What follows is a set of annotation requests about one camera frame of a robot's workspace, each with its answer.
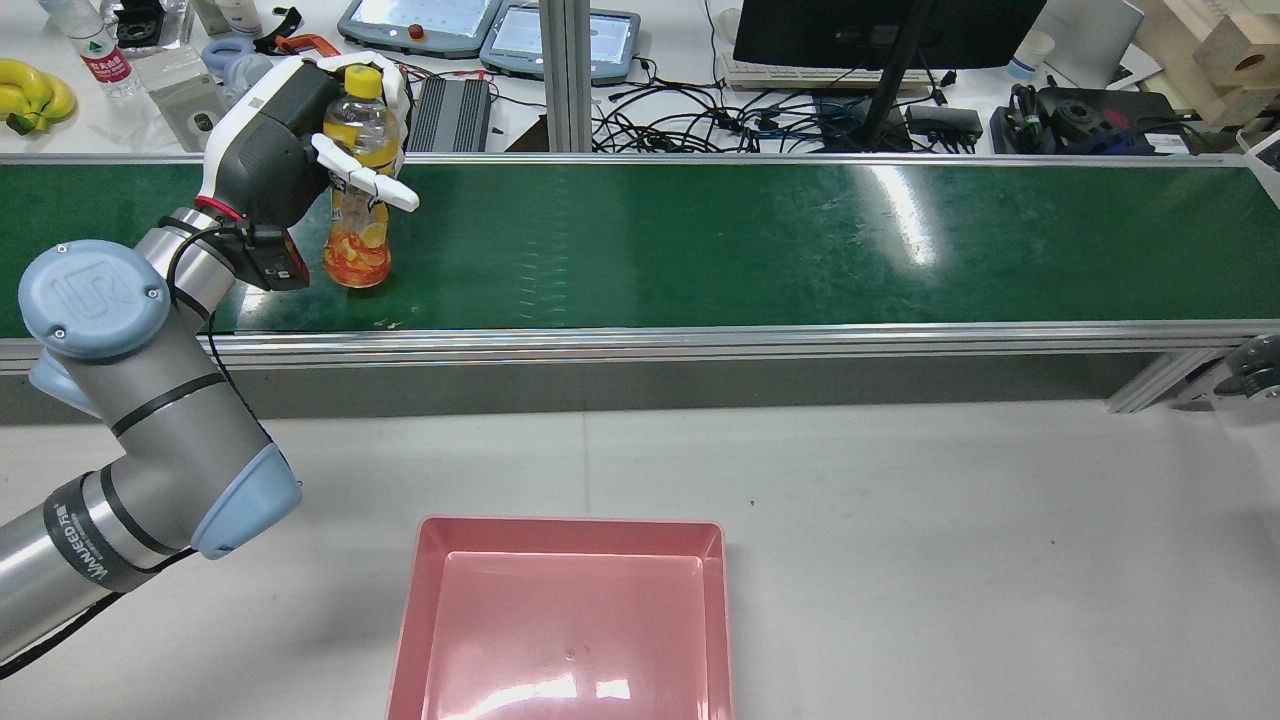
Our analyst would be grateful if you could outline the light grey laptop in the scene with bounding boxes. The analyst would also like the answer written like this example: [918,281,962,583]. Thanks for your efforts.
[1045,0,1146,83]

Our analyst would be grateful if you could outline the light blue tape roll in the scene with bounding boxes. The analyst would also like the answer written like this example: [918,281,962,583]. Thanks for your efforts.
[200,38,273,96]

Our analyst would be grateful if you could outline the green conveyor belt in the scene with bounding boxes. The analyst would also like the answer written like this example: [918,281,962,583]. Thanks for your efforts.
[0,152,1280,426]

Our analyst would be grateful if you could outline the clear plastic bag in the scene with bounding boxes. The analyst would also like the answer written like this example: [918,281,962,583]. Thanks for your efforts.
[135,50,226,151]

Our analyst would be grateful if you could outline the aluminium profile post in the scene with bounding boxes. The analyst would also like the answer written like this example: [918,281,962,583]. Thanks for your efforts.
[538,0,593,153]

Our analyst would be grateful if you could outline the black monitor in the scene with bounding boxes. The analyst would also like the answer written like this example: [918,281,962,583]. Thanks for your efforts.
[733,0,1048,69]

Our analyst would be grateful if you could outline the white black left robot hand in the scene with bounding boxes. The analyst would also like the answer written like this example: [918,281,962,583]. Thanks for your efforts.
[195,50,421,233]

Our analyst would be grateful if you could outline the black pulley part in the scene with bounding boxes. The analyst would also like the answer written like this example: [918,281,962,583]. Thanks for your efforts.
[1035,87,1186,153]

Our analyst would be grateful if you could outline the orange juice bottle yellow cap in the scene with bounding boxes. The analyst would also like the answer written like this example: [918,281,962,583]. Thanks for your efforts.
[322,64,403,289]

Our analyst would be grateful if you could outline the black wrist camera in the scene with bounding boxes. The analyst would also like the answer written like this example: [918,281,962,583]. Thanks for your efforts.
[235,225,311,293]

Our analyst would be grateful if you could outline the pink plastic basket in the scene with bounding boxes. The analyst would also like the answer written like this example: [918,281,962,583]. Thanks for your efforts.
[385,515,736,720]

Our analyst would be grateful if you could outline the orange handled clamp tool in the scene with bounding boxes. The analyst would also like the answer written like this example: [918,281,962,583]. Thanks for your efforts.
[255,8,341,59]

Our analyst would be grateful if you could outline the yellow banana bunch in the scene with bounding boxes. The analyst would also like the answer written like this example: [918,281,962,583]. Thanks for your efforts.
[0,58,77,136]

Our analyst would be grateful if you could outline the grey ribbed metal box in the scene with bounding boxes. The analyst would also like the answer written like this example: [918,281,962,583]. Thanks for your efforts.
[408,77,494,153]

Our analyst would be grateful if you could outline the black monitor stand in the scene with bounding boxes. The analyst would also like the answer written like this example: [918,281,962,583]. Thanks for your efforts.
[850,60,926,151]

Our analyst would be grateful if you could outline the plain wooden box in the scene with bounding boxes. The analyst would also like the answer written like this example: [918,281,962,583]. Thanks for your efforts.
[1135,0,1251,126]

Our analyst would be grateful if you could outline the grey robot teach pendant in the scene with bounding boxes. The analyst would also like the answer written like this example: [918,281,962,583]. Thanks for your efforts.
[480,3,642,87]
[337,0,503,59]

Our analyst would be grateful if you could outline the white keyboard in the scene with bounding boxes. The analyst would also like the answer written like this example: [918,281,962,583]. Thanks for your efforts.
[718,52,956,93]

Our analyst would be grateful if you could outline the white paper cup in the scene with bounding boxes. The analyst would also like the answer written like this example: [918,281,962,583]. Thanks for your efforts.
[1007,30,1056,81]

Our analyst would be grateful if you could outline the clear water bottle red label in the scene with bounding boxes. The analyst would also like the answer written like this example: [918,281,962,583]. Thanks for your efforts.
[40,0,141,99]

